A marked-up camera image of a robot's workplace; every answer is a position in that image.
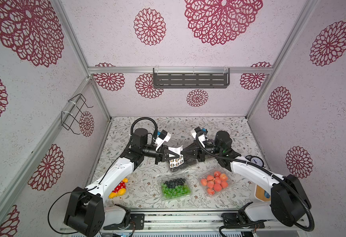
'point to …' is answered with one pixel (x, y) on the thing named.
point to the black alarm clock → (255, 160)
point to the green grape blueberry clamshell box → (176, 187)
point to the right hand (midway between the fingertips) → (181, 153)
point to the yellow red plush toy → (120, 189)
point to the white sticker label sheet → (177, 161)
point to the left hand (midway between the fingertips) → (177, 157)
